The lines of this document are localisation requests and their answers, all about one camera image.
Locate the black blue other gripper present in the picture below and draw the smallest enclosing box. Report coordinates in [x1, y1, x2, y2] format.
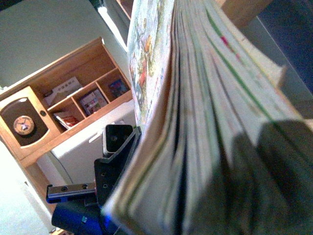
[46, 127, 141, 235]

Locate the white illustrated paperback book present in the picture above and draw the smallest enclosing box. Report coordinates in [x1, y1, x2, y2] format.
[102, 0, 313, 235]

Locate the red book in cabinet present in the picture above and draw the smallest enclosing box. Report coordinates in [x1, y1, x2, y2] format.
[54, 112, 79, 129]

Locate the colourful book in cabinet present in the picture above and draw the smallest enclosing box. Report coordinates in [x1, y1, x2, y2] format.
[79, 89, 108, 116]

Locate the white book in cabinet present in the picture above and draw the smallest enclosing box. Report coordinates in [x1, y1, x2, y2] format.
[44, 76, 82, 106]

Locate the blue book in cabinet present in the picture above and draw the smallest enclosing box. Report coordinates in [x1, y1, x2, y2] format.
[108, 78, 129, 98]

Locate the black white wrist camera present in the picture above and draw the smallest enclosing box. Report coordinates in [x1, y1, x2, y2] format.
[102, 124, 133, 158]

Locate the round wall clock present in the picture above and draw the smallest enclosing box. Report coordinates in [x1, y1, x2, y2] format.
[13, 116, 35, 136]

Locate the wooden wall cabinet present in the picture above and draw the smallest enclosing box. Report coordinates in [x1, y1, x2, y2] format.
[0, 38, 132, 200]

